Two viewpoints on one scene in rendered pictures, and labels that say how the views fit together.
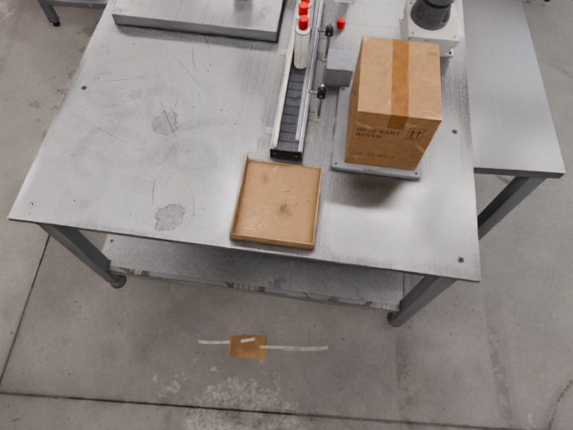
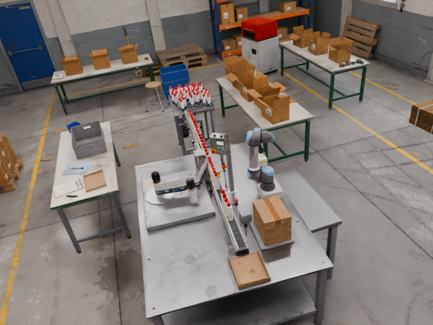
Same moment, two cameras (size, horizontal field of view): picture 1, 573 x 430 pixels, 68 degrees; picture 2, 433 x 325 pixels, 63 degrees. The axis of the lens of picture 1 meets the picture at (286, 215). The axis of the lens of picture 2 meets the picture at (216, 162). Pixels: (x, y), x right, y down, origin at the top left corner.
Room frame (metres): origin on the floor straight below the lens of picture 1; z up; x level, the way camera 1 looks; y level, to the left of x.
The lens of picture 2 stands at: (-1.14, 0.66, 3.17)
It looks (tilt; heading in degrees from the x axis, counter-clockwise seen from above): 34 degrees down; 345
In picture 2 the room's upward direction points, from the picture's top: 7 degrees counter-clockwise
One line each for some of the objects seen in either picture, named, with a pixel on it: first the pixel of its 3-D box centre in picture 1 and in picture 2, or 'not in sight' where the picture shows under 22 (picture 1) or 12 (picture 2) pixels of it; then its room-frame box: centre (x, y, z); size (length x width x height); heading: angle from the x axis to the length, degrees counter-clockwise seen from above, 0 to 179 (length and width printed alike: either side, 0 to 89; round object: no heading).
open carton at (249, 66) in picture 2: not in sight; (240, 77); (4.32, -1.41, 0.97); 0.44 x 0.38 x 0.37; 93
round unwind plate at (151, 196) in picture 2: not in sight; (160, 195); (1.88, 0.51, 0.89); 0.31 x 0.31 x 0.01
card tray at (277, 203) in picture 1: (278, 199); (249, 267); (0.65, 0.03, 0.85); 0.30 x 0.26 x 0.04; 174
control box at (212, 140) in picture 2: not in sight; (220, 144); (1.74, -0.16, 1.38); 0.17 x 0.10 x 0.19; 49
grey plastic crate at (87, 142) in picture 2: not in sight; (88, 139); (3.52, 1.19, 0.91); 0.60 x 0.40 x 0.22; 2
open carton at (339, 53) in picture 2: not in sight; (337, 50); (4.53, -3.49, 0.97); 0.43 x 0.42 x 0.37; 85
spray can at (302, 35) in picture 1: (302, 43); (229, 211); (1.21, -0.03, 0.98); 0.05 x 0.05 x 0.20
